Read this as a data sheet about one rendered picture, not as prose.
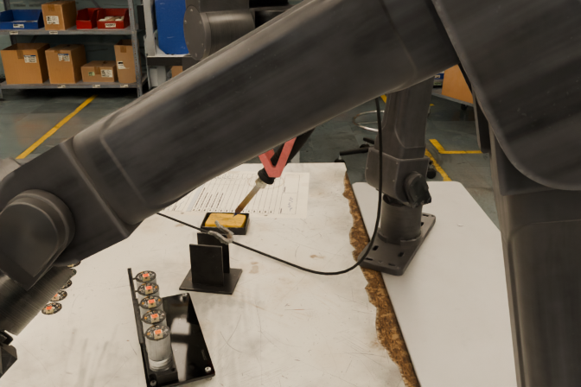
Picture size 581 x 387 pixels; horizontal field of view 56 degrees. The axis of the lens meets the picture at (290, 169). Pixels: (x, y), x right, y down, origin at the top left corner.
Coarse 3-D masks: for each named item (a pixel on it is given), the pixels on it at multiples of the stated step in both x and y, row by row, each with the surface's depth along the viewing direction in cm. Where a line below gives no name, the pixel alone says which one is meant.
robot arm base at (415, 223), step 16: (384, 208) 84; (400, 208) 82; (416, 208) 83; (384, 224) 85; (400, 224) 83; (416, 224) 84; (432, 224) 92; (384, 240) 85; (400, 240) 84; (416, 240) 84; (368, 256) 82; (384, 256) 82; (400, 256) 83; (384, 272) 79; (400, 272) 78
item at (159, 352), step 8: (168, 336) 57; (152, 344) 57; (160, 344) 57; (168, 344) 57; (152, 352) 57; (160, 352) 57; (168, 352) 58; (152, 360) 57; (160, 360) 57; (168, 360) 58; (152, 368) 58; (160, 368) 58; (168, 368) 58
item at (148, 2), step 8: (144, 0) 230; (152, 0) 243; (144, 8) 231; (152, 8) 243; (144, 16) 233; (152, 16) 235; (152, 24) 235; (152, 32) 235; (152, 40) 236; (152, 48) 238; (152, 56) 238; (160, 56) 238; (168, 56) 238; (176, 56) 238; (152, 64) 239; (160, 64) 239; (168, 64) 239; (176, 64) 239; (160, 72) 244; (160, 80) 246; (296, 160) 262
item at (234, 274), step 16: (208, 240) 77; (224, 240) 73; (192, 256) 74; (208, 256) 74; (224, 256) 77; (192, 272) 75; (208, 272) 75; (224, 272) 78; (240, 272) 78; (192, 288) 75; (208, 288) 75; (224, 288) 75
